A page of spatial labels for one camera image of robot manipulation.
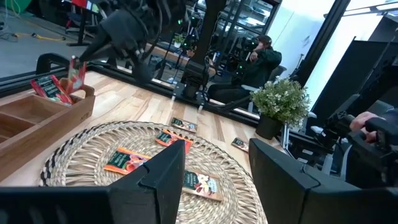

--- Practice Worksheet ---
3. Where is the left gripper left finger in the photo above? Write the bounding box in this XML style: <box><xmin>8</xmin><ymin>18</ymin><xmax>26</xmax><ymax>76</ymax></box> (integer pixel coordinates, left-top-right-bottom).
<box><xmin>109</xmin><ymin>139</ymin><xmax>187</xmax><ymax>224</ymax></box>

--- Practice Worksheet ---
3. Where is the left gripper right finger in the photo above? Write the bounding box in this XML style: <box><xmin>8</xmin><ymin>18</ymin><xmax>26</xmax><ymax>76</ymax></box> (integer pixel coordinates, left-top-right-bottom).
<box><xmin>248</xmin><ymin>138</ymin><xmax>320</xmax><ymax>224</ymax></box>

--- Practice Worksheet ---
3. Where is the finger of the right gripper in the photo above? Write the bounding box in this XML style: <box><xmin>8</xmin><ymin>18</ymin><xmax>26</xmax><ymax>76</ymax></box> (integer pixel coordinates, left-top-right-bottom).
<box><xmin>133</xmin><ymin>54</ymin><xmax>156</xmax><ymax>85</ymax></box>
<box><xmin>79</xmin><ymin>29</ymin><xmax>108</xmax><ymax>63</ymax></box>

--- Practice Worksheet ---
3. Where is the red tea packet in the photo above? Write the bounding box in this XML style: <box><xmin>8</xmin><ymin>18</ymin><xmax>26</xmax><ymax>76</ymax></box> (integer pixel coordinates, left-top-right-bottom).
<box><xmin>66</xmin><ymin>55</ymin><xmax>88</xmax><ymax>95</ymax></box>
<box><xmin>30</xmin><ymin>74</ymin><xmax>75</xmax><ymax>106</ymax></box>

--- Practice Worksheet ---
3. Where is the beige tea packet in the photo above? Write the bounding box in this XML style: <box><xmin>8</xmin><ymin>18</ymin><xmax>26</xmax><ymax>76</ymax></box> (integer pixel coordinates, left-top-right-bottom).
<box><xmin>170</xmin><ymin>116</ymin><xmax>198</xmax><ymax>134</ymax></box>
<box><xmin>231</xmin><ymin>137</ymin><xmax>250</xmax><ymax>153</ymax></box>
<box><xmin>182</xmin><ymin>169</ymin><xmax>224</xmax><ymax>202</ymax></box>

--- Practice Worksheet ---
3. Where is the orange tea packet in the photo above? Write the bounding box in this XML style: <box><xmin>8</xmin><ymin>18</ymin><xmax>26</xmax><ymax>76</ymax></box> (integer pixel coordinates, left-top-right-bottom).
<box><xmin>154</xmin><ymin>129</ymin><xmax>194</xmax><ymax>155</ymax></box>
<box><xmin>103</xmin><ymin>147</ymin><xmax>152</xmax><ymax>175</ymax></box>

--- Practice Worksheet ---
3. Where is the person's forearm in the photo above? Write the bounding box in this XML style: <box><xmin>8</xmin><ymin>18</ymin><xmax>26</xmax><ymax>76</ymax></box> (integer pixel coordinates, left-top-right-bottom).
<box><xmin>374</xmin><ymin>107</ymin><xmax>398</xmax><ymax>131</ymax></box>

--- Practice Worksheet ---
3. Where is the small potted plant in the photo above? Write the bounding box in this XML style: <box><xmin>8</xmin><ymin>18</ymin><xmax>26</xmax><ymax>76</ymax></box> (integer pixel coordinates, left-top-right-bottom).
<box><xmin>172</xmin><ymin>33</ymin><xmax>187</xmax><ymax>49</ymax></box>

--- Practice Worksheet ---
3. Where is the round woven placemat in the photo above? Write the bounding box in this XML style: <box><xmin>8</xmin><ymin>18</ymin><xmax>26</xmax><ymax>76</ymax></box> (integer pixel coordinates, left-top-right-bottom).
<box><xmin>39</xmin><ymin>120</ymin><xmax>269</xmax><ymax>224</ymax></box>

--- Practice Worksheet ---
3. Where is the potted plant with white flowers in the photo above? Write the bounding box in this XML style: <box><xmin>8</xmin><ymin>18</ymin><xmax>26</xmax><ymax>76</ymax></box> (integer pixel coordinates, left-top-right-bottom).
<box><xmin>250</xmin><ymin>77</ymin><xmax>312</xmax><ymax>140</ymax></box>

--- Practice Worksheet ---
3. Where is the wooden compartment tray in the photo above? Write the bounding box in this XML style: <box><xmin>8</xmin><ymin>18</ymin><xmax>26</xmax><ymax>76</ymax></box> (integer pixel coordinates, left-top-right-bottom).
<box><xmin>0</xmin><ymin>77</ymin><xmax>96</xmax><ymax>183</ymax></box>

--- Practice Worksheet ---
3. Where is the person's hand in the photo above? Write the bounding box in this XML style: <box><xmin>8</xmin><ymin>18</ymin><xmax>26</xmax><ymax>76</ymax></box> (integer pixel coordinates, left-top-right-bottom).
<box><xmin>349</xmin><ymin>111</ymin><xmax>381</xmax><ymax>144</ymax></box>

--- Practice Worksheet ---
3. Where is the person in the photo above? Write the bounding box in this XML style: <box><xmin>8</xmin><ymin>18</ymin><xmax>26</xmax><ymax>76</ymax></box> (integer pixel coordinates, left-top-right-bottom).
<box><xmin>207</xmin><ymin>34</ymin><xmax>283</xmax><ymax>105</ymax></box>

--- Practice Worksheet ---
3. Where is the black partition panel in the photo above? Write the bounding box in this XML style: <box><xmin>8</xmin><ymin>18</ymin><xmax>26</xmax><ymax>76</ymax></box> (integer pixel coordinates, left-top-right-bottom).
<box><xmin>306</xmin><ymin>36</ymin><xmax>398</xmax><ymax>125</ymax></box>

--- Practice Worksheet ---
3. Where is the black arched bracket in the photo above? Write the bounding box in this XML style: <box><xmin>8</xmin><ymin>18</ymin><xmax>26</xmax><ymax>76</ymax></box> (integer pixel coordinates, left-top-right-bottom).
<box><xmin>35</xmin><ymin>52</ymin><xmax>71</xmax><ymax>75</ymax></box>

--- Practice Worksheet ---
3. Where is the yellow floor cable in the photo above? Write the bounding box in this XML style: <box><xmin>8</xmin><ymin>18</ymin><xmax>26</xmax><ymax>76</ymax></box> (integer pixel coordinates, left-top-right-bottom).
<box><xmin>14</xmin><ymin>32</ymin><xmax>67</xmax><ymax>42</ymax></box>

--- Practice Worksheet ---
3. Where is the black aluminium table frame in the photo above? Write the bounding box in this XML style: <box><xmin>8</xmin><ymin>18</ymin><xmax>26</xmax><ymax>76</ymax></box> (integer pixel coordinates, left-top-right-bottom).
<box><xmin>0</xmin><ymin>60</ymin><xmax>315</xmax><ymax>147</ymax></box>

